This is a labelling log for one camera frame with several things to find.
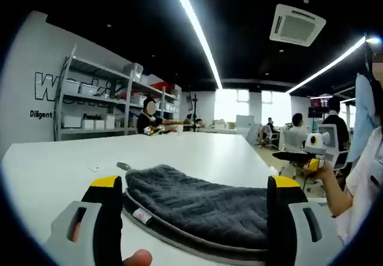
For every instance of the person's right hand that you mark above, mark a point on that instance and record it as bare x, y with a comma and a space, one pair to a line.
323, 174

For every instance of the small white card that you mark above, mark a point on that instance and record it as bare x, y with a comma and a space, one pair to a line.
95, 168

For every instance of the long ceiling light strip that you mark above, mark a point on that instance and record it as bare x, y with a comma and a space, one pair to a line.
197, 30
326, 67

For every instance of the black tripod stand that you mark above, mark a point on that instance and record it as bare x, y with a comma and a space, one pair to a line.
195, 113

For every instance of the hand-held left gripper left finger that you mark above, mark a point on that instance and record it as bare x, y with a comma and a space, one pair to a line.
89, 218

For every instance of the red wall monitor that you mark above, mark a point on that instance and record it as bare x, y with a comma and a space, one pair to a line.
318, 103

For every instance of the white office chair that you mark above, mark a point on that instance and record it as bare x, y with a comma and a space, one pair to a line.
336, 149

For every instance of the metal storage shelf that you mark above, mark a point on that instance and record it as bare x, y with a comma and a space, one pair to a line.
86, 89

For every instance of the white table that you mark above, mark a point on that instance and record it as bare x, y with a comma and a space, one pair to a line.
164, 149

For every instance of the grey metal shelving rack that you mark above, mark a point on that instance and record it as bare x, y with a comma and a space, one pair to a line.
128, 83

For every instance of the ceiling air conditioner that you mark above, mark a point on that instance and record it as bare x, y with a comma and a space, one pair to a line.
296, 25

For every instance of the grey towel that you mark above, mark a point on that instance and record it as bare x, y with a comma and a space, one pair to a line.
203, 206

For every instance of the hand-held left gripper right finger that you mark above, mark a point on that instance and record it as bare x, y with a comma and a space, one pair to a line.
296, 221

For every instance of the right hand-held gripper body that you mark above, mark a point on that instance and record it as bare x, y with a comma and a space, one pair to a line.
317, 146

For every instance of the light blue cloth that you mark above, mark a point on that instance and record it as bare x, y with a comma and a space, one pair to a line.
363, 119

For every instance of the person's left hand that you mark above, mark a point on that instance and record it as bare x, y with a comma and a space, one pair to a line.
139, 258

